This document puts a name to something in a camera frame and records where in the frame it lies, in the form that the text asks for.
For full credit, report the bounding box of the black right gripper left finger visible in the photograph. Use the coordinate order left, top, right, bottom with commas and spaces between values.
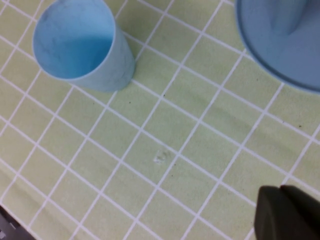
253, 185, 320, 240

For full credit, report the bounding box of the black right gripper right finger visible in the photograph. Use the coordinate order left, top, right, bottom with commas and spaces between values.
280, 184, 320, 233

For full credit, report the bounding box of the light blue cup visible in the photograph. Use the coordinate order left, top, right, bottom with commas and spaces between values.
32, 0, 137, 93

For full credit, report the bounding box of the blue cup stand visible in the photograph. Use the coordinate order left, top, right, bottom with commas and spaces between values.
234, 0, 320, 94

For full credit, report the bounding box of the green checked tablecloth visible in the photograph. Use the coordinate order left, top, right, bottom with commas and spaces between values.
0, 0, 320, 240

